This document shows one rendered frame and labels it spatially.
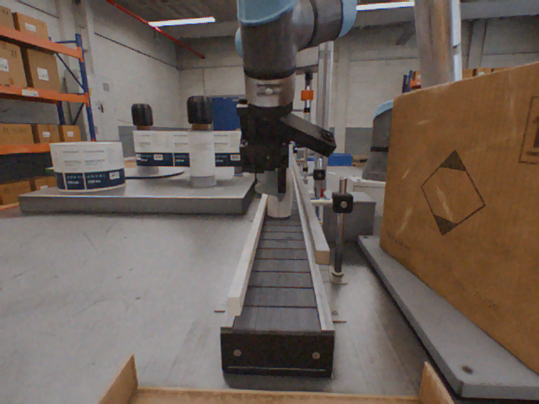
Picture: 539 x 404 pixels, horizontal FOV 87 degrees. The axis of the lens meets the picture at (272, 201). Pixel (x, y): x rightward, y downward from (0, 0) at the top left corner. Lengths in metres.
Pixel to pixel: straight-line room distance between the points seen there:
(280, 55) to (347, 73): 8.30
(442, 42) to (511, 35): 9.08
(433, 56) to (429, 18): 0.08
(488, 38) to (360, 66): 3.05
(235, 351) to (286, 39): 0.36
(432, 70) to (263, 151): 0.48
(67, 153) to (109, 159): 0.11
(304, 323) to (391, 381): 0.10
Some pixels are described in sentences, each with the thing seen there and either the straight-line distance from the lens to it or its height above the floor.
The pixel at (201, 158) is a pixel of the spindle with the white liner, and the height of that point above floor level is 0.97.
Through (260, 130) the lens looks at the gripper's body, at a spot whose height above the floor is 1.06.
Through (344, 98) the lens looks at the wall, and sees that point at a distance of 8.62.
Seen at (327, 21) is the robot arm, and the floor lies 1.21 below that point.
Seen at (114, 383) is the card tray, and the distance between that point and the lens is 0.29.
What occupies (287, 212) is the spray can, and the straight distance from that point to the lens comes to 0.60.
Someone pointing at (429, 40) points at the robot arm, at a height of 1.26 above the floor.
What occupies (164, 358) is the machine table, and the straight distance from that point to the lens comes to 0.36.
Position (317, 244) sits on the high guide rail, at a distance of 0.26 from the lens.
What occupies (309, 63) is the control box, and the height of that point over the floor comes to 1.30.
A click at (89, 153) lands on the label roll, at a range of 1.04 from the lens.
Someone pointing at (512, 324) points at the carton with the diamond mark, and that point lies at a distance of 0.38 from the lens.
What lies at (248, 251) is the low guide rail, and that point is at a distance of 0.36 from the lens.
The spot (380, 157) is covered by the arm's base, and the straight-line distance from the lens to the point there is 0.88.
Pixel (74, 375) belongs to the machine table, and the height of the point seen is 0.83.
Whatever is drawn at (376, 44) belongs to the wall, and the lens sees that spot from 8.97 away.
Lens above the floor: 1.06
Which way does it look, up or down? 14 degrees down
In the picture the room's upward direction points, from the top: straight up
